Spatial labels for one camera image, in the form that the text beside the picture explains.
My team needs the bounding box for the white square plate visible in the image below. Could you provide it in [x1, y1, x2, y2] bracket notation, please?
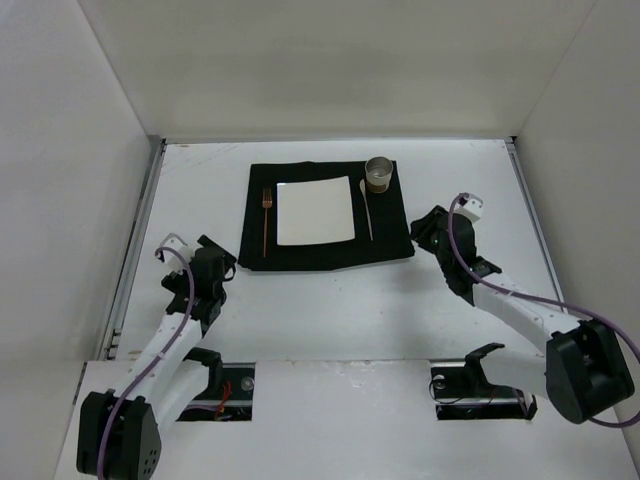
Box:
[276, 176, 356, 247]

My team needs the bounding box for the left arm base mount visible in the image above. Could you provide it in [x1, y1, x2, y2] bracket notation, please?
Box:
[177, 363, 256, 422]

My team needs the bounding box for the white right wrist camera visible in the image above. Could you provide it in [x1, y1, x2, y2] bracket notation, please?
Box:
[455, 194, 484, 223]

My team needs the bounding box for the black cloth placemat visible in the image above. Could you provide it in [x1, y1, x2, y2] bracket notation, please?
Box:
[238, 161, 415, 272]

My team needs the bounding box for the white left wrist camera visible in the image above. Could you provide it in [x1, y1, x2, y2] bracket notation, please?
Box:
[154, 232, 192, 262]

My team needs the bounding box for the copper fork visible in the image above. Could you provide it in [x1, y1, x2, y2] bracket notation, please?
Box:
[262, 187, 273, 257]

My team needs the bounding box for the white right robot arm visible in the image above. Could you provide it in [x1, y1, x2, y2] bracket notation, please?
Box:
[410, 197, 635, 424]

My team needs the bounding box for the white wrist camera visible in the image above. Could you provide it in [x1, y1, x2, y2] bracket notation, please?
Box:
[455, 194, 484, 223]
[154, 232, 192, 262]

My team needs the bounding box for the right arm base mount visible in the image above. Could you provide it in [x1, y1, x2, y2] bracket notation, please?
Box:
[429, 361, 538, 421]

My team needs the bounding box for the silver metal cup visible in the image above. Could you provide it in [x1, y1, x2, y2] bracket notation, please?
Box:
[364, 156, 394, 193]

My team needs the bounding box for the silver knife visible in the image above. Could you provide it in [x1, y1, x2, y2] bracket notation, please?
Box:
[359, 178, 374, 242]

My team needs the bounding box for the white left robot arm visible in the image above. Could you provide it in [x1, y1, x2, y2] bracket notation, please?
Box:
[76, 234, 236, 479]

